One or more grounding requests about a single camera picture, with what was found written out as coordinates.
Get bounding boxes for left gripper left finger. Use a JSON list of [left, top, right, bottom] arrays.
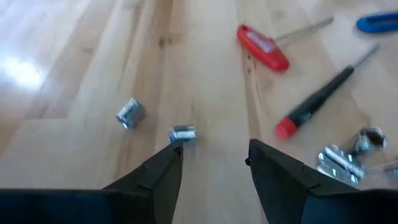
[[0, 139, 184, 224]]

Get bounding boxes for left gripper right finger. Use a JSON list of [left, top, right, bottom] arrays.
[[244, 139, 398, 224]]

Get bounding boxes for small black screwdriver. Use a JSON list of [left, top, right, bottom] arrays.
[[366, 159, 398, 179]]

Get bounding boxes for blue T-handle hex key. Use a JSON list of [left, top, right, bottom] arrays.
[[356, 11, 398, 34]]

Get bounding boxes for black screwdriver red cap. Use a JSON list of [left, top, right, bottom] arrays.
[[275, 43, 381, 140]]

